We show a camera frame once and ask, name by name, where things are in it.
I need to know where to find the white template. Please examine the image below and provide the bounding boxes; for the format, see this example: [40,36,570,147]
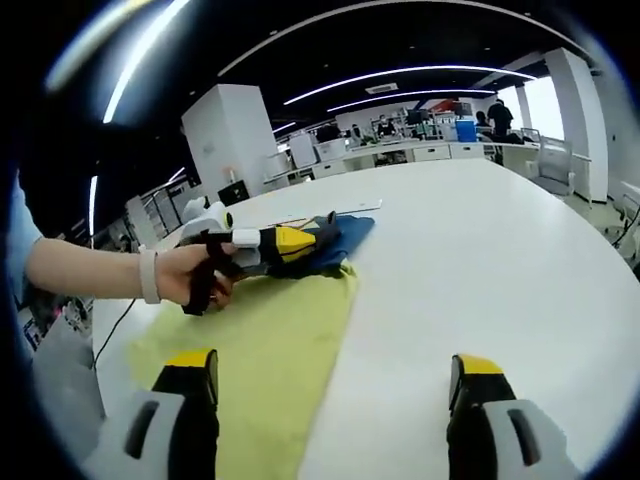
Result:
[268,197,385,225]

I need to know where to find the ceiling light strip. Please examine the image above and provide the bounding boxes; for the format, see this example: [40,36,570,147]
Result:
[101,0,192,126]
[283,63,537,107]

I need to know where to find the white office desk row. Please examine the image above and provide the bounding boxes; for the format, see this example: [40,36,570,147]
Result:
[263,138,502,187]

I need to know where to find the metal storage shelving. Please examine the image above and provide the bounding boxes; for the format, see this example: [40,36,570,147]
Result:
[123,183,192,237]

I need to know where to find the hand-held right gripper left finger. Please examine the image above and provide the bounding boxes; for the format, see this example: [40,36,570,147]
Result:
[82,347,222,480]

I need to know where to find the white wristband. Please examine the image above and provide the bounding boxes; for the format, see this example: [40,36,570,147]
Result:
[138,249,163,305]

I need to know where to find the white square pillar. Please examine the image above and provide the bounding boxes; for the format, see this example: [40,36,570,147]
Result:
[543,46,610,202]
[180,83,277,202]

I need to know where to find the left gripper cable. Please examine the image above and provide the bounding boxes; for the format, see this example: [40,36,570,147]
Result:
[91,298,137,373]

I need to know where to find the black cabinet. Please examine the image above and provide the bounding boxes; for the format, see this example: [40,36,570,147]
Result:
[216,180,250,208]

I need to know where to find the person's left hand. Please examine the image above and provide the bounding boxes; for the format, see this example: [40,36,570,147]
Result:
[154,238,240,319]

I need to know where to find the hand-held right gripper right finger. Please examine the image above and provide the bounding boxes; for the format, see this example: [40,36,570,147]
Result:
[445,353,577,480]

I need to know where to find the yellow blue long-sleeve garment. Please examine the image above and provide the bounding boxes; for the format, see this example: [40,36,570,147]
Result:
[126,211,377,480]

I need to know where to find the black gripper hand strap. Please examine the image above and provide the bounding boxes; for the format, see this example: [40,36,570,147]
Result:
[181,229,235,318]

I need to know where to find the person's grey trousers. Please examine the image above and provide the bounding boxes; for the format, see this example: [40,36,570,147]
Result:
[26,318,108,452]

